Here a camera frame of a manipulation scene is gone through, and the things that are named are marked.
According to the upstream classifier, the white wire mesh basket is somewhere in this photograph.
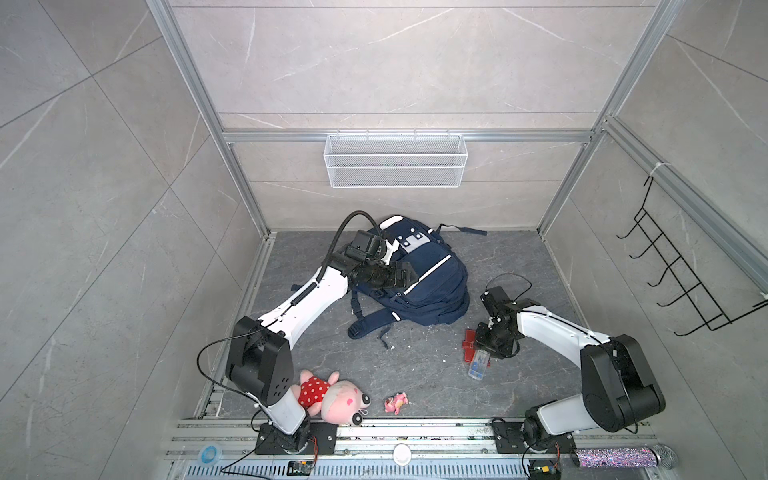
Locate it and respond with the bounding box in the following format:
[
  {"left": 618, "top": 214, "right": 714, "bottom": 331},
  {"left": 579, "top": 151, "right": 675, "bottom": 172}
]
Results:
[{"left": 323, "top": 133, "right": 468, "bottom": 189}]

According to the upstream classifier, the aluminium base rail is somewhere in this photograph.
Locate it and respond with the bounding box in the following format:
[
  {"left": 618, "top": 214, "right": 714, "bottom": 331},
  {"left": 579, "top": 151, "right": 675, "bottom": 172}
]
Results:
[{"left": 160, "top": 417, "right": 676, "bottom": 479}]

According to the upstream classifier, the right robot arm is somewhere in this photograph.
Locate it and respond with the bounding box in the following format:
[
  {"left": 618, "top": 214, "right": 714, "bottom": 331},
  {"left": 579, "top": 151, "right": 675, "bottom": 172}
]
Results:
[{"left": 475, "top": 284, "right": 666, "bottom": 451}]

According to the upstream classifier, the black wire hook rack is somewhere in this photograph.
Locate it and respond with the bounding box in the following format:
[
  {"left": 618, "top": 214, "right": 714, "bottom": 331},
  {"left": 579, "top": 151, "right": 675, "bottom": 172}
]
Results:
[{"left": 616, "top": 175, "right": 767, "bottom": 338}]

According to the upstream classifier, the navy blue student backpack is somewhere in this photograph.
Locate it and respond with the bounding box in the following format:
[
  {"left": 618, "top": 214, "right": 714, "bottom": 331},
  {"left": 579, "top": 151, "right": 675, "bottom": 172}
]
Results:
[{"left": 346, "top": 215, "right": 470, "bottom": 339}]

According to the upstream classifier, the pink pig plush toy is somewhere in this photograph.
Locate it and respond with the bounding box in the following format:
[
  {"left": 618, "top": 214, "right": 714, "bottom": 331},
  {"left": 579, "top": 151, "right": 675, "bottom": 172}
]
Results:
[{"left": 291, "top": 370, "right": 371, "bottom": 425}]

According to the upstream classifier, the blue tape roll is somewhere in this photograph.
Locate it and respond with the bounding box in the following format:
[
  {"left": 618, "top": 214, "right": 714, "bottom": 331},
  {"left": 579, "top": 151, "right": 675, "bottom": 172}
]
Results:
[{"left": 197, "top": 443, "right": 222, "bottom": 466}]

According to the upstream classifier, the white round cap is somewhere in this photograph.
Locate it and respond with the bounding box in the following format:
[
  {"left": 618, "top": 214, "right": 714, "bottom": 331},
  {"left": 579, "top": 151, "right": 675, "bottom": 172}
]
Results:
[{"left": 392, "top": 443, "right": 412, "bottom": 467}]

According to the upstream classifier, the red card box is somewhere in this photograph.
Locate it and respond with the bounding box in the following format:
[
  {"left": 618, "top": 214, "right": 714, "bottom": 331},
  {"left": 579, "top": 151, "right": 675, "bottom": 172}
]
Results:
[{"left": 462, "top": 329, "right": 476, "bottom": 363}]

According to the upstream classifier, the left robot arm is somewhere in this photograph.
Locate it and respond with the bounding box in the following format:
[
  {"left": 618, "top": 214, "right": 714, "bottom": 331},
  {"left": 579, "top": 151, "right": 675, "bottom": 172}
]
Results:
[{"left": 196, "top": 210, "right": 416, "bottom": 453}]

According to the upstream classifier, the glitter purple tube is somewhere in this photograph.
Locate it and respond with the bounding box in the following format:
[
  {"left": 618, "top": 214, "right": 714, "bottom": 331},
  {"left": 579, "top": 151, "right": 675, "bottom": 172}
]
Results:
[{"left": 571, "top": 444, "right": 679, "bottom": 469}]

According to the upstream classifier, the small pink toy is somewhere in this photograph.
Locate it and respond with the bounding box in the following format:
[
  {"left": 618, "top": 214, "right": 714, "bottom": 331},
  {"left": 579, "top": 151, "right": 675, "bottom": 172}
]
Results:
[{"left": 384, "top": 392, "right": 409, "bottom": 415}]

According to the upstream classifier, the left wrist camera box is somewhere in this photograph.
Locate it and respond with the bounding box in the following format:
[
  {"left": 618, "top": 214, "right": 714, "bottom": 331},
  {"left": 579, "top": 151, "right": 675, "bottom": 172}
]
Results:
[{"left": 381, "top": 239, "right": 400, "bottom": 265}]

